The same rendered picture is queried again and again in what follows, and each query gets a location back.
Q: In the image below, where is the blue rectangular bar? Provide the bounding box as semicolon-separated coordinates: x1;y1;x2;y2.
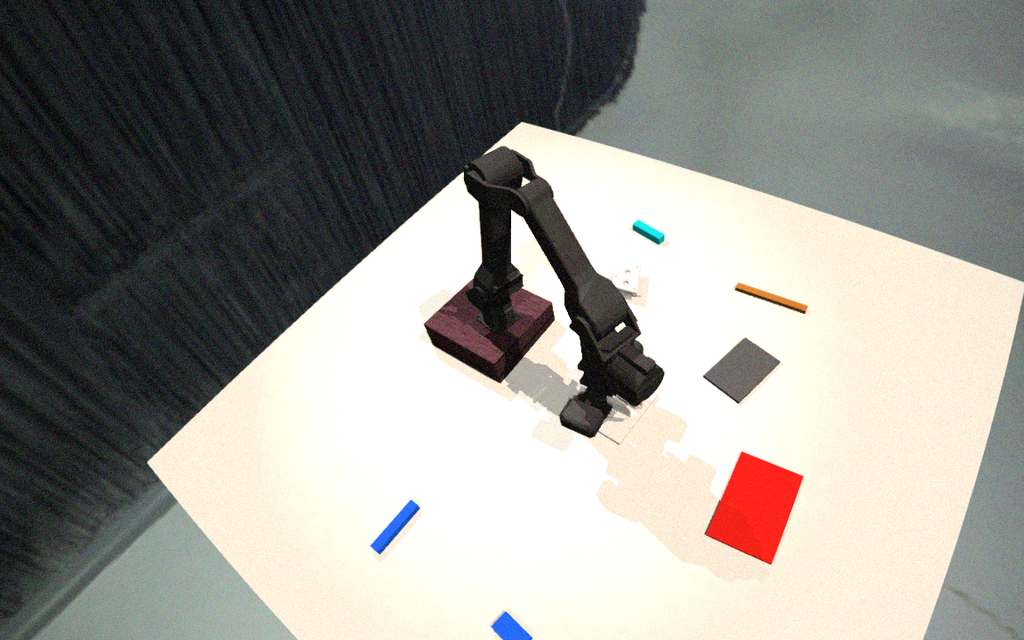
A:
370;500;420;554

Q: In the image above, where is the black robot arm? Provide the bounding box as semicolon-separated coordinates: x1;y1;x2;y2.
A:
464;146;665;406

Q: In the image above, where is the cyan rectangular block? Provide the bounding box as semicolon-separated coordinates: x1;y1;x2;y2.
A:
632;220;665;245

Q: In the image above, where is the orange flat bar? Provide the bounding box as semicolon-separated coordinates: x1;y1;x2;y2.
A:
735;283;808;314

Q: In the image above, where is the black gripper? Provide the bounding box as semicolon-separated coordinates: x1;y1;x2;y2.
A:
559;359;616;439

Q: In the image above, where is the blue rectangular block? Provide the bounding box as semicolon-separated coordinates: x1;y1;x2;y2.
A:
490;612;534;640

